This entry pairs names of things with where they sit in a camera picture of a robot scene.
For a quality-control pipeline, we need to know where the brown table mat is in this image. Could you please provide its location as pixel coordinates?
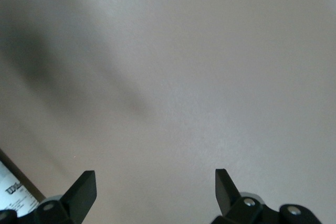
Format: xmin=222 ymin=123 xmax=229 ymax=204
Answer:
xmin=0 ymin=0 xmax=336 ymax=224

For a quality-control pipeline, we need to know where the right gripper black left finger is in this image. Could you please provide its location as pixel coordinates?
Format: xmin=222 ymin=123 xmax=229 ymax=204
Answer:
xmin=0 ymin=170 xmax=98 ymax=224

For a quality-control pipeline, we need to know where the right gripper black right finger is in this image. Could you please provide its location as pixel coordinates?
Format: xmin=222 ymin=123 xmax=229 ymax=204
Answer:
xmin=211 ymin=168 xmax=322 ymax=224

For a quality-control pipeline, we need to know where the clear tennis ball can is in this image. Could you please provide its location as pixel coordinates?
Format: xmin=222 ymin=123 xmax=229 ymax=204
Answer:
xmin=0 ymin=153 xmax=44 ymax=218

